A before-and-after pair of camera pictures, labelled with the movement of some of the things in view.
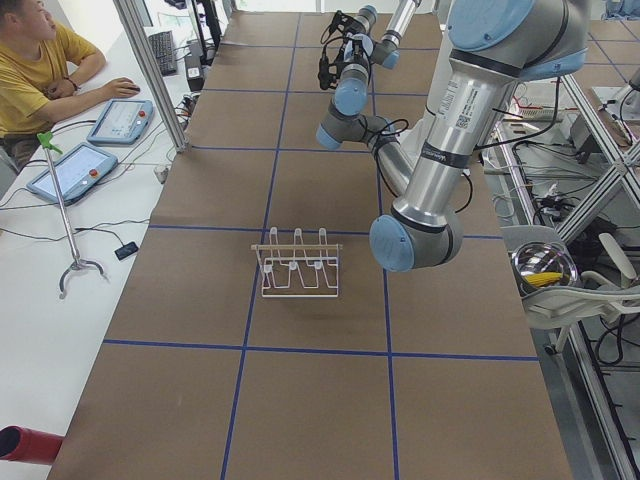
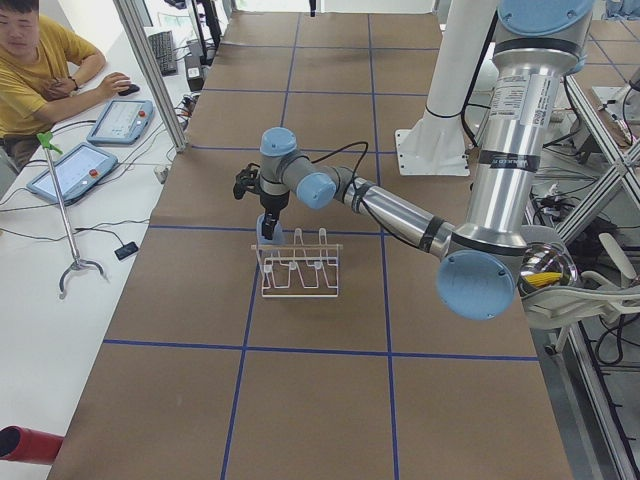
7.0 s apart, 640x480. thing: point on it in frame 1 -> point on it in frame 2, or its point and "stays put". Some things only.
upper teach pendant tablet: [121, 122] stays put
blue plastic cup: [366, 43] -> [277, 235]
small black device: [126, 250] stays put
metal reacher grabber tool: [46, 137] stays put
